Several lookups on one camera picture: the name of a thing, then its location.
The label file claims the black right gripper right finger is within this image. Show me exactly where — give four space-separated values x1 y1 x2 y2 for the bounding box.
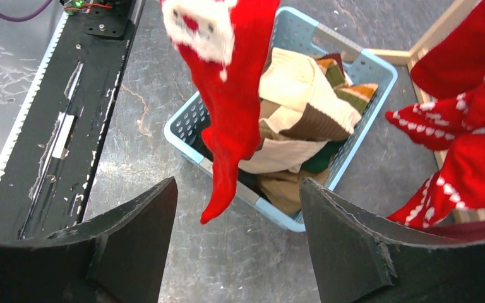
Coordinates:
300 178 485 302

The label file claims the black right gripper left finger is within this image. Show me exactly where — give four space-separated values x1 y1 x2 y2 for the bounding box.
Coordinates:
0 177 178 302

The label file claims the red white patterned sock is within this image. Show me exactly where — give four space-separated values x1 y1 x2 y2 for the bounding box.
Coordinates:
385 1 485 229

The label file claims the wooden hanger stand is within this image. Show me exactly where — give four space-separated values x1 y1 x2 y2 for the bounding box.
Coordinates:
366 0 485 225

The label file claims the purple striped hanging sock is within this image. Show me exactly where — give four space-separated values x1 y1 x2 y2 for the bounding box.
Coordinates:
421 221 485 242

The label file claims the cream white sock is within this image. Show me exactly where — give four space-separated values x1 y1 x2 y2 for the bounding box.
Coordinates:
239 47 361 174

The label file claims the red sock in basket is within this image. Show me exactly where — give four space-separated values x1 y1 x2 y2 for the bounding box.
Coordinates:
160 0 280 224

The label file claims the light blue laundry basket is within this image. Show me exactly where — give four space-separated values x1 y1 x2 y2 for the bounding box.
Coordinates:
165 5 397 232

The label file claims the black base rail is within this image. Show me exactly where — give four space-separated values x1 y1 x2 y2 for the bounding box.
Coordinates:
0 1 144 242

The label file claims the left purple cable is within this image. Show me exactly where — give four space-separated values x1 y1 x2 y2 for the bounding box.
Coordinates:
0 0 55 23

